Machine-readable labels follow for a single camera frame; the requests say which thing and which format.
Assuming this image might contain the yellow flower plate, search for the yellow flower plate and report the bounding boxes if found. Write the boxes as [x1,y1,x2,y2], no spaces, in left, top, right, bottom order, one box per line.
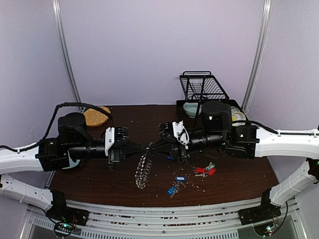
[232,112,246,123]

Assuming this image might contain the aluminium frame post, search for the aluminium frame post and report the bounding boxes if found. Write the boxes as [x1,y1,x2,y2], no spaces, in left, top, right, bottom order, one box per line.
[242,0,273,113]
[52,0,81,103]

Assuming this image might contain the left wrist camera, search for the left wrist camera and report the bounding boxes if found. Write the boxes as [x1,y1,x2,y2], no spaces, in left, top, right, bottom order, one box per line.
[104,126,129,156]

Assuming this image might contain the pale green bowl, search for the pale green bowl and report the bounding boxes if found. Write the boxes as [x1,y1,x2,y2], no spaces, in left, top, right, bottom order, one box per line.
[231,107,240,114]

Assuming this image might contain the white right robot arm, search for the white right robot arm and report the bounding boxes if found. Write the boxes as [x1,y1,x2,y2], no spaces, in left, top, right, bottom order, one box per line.
[150,100,319,220]

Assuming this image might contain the black wire dish rack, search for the black wire dish rack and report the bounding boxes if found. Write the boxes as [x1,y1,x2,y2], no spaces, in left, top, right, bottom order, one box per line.
[176,71,243,128]

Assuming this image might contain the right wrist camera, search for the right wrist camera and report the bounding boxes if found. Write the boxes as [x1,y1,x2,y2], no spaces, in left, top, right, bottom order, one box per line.
[159,120,190,145]

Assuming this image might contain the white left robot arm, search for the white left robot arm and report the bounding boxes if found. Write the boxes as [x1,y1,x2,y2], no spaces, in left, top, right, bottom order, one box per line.
[0,112,146,221]

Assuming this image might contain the red key tag bunch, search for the red key tag bunch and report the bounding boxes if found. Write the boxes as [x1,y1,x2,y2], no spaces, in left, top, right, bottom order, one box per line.
[192,162,216,178]

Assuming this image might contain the celadon green bowl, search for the celadon green bowl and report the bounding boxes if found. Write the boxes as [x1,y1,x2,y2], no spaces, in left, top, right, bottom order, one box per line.
[183,102,201,119]

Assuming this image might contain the metal disc with key rings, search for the metal disc with key rings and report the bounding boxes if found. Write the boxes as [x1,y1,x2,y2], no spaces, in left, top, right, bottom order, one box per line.
[135,142,152,189]

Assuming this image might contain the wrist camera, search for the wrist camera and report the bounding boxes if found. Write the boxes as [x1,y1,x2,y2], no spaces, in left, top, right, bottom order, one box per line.
[159,120,190,145]
[104,126,129,156]

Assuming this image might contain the blue key tag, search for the blue key tag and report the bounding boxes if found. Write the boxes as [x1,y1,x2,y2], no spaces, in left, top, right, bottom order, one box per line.
[166,186,179,198]
[175,176,187,188]

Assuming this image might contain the right aluminium frame post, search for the right aluminium frame post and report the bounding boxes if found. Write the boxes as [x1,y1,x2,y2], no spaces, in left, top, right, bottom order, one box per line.
[242,0,273,113]

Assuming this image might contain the light blue plate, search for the light blue plate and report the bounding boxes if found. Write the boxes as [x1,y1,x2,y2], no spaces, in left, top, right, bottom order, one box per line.
[63,159,81,170]

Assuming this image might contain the left aluminium frame post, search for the left aluminium frame post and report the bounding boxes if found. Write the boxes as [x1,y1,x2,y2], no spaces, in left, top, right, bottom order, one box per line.
[52,0,81,103]

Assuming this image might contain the yellow dotted plate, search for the yellow dotted plate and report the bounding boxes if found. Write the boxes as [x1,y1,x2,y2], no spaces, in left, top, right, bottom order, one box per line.
[83,109,109,127]

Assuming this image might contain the aluminium front rail base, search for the aluminium front rail base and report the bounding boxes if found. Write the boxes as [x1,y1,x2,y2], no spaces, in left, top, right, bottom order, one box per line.
[19,194,300,239]

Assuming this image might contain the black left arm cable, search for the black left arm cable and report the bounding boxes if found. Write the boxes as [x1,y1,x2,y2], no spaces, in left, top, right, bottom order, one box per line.
[0,101,114,151]

